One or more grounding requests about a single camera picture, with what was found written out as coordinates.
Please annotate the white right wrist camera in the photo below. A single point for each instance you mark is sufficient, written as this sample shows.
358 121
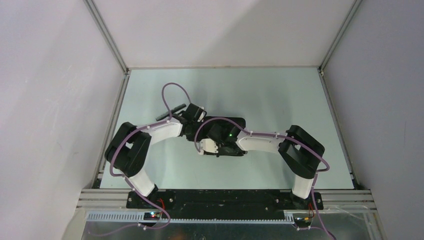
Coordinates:
208 147

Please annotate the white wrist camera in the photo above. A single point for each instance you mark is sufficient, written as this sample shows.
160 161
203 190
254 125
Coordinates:
208 147
201 114

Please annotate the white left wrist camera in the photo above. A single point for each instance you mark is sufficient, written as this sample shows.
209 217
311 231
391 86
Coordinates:
201 114

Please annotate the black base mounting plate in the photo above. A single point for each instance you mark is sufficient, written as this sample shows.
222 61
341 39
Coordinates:
244 204

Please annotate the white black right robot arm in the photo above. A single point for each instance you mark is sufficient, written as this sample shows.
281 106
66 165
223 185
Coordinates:
301 152

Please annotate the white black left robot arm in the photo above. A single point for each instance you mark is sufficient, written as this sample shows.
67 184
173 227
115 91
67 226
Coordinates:
128 149

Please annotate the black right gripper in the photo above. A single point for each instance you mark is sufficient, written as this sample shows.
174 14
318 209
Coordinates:
221 153

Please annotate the grey slotted cable duct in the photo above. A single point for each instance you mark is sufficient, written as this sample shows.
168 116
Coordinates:
146 217

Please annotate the black hair comb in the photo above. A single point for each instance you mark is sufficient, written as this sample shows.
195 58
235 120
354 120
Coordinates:
170 112

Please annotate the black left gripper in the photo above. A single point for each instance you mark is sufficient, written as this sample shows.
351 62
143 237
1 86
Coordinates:
190 137

